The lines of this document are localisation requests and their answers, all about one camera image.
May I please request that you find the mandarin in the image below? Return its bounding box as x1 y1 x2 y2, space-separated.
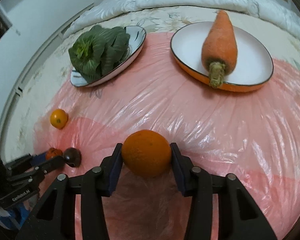
121 129 172 178

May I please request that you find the left hand white blue glove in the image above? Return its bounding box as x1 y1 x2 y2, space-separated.
0 202 32 230

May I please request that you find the red apple left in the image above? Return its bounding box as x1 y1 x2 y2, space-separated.
45 147 63 160

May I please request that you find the dark plum lower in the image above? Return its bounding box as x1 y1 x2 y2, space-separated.
63 147 82 167

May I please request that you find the small orange far left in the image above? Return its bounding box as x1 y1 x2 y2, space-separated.
50 109 68 129

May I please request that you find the pink plastic sheet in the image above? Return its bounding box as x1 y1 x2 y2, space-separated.
33 33 300 239

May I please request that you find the floral bed sheet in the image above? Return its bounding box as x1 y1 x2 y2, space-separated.
0 6 300 161

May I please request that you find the green leafy vegetable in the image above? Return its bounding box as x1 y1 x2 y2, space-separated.
68 25 130 83

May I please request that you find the orange rimmed white plate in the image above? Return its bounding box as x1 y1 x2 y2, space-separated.
170 22 274 93

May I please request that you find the orange carrot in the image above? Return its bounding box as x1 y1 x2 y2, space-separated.
201 10 238 88

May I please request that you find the white striped plate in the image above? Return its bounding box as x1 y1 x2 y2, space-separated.
70 25 146 88

